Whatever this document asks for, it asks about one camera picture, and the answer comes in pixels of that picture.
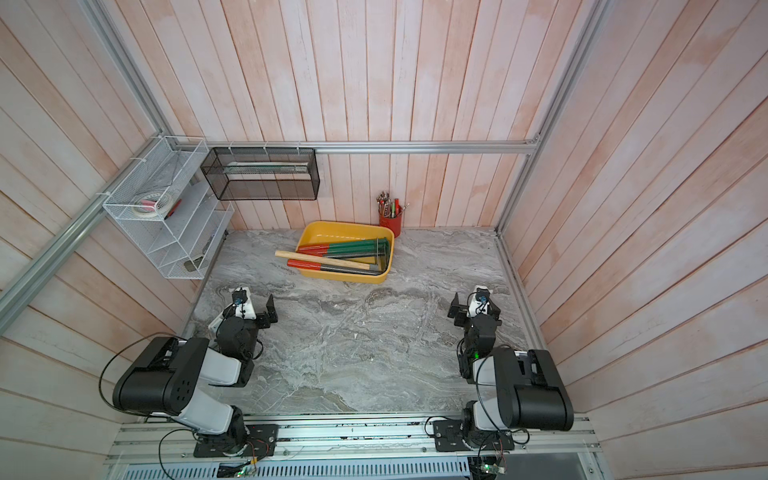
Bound white wire wall shelf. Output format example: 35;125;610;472
103;136;234;280

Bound yellow plastic storage box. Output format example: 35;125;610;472
287;221;395;284

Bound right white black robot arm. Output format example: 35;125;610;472
447;286;575;440

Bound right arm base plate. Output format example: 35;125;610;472
427;417;513;453

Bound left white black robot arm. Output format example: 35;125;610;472
112;287;278;439

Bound black mesh wall basket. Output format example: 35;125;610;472
201;146;321;201

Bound red pen holder cup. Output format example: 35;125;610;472
379;213;403;238

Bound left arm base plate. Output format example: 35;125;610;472
193;424;279;460

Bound tape roll on shelf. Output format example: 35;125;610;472
130;191;174;219

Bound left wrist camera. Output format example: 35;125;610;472
232;287;256;320

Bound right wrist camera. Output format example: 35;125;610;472
467;285;491;318

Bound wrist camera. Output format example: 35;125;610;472
467;285;491;318
232;287;256;320

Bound green hoe red grip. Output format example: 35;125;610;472
296;238;390;255
297;239;390;259

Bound pens in red cup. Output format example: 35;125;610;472
376;192;408;219

